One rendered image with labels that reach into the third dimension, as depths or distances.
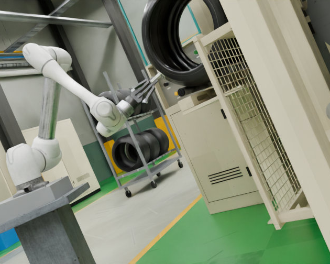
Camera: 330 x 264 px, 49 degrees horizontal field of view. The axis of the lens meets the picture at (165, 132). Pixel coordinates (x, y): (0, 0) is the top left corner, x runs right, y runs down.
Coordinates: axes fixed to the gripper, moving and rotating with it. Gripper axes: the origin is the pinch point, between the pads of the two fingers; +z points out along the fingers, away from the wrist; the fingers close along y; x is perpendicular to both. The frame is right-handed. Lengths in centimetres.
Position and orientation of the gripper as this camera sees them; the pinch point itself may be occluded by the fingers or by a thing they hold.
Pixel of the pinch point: (155, 78)
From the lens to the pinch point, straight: 194.9
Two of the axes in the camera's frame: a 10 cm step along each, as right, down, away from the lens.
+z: 6.9, -7.1, 1.2
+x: -1.4, -3.0, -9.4
